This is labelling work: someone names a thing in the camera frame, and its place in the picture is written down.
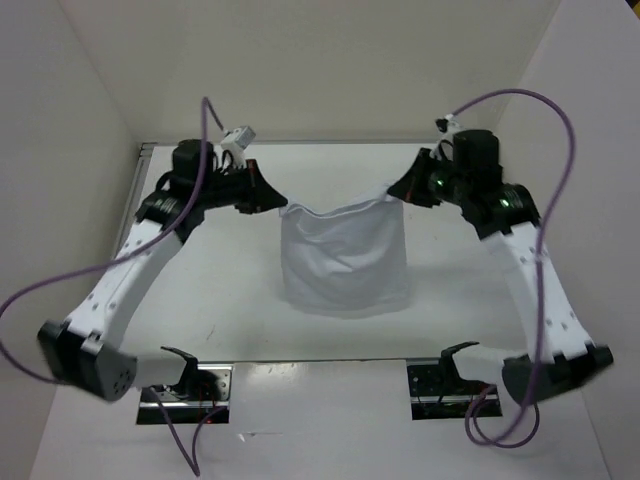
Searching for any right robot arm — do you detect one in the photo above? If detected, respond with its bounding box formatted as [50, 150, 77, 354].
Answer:
[387, 130, 614, 405]

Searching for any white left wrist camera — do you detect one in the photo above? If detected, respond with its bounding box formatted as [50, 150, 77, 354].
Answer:
[220, 126, 256, 150]

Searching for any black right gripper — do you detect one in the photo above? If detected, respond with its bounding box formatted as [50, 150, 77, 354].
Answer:
[387, 146, 467, 207]

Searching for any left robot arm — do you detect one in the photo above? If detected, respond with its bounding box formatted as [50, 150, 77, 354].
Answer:
[37, 139, 287, 402]

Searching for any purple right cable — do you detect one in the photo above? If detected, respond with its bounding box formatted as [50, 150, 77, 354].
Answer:
[449, 88, 578, 448]

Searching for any white skirt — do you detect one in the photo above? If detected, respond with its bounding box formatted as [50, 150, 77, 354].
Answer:
[279, 184, 411, 318]

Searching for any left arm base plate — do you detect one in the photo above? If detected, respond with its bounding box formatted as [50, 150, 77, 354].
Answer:
[136, 363, 234, 425]

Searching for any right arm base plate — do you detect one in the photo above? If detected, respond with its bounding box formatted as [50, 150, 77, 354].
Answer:
[406, 358, 488, 421]

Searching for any white front cover board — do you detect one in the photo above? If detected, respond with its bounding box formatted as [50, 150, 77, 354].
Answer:
[31, 361, 608, 479]

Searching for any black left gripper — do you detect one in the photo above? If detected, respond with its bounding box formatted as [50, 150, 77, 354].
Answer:
[199, 159, 288, 215]

